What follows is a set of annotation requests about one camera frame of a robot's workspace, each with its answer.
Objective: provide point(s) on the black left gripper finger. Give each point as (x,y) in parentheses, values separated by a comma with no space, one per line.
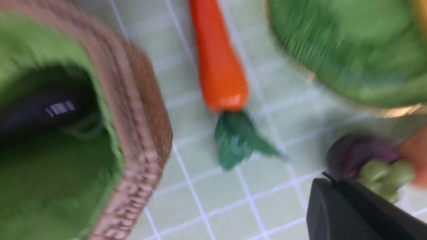
(344,209)

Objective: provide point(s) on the purple toy mangosteen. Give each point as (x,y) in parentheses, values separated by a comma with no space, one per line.
(373,162)

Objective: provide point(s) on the orange-brown toy potato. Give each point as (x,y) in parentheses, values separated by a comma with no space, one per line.
(414,149)

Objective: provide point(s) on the orange toy carrot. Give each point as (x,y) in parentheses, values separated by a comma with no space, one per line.
(224,87)

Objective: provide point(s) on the purple toy eggplant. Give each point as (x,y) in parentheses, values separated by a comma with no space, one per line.
(43,99)

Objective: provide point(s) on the green checkered tablecloth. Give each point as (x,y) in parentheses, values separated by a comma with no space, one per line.
(263,198)

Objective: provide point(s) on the green leaf-shaped glass plate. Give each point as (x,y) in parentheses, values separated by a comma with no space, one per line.
(369,52)

